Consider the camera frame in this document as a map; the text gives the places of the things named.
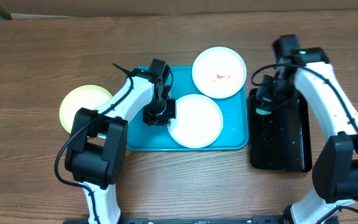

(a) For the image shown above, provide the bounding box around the green sponge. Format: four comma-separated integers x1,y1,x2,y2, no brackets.
255,100,273,116

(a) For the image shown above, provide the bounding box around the white plate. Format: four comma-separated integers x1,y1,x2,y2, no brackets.
168,94,224,149
192,47,247,99

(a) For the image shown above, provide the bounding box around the yellow-green plate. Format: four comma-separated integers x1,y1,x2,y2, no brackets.
59,85,112,133

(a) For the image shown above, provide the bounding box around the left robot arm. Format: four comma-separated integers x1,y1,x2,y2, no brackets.
54,59,176,223

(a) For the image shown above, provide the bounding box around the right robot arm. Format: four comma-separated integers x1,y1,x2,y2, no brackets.
247,34,358,223

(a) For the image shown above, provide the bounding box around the black plastic tray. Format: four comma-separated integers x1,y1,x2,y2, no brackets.
247,88,313,172

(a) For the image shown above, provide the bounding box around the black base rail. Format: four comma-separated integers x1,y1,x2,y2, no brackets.
62,215,285,224

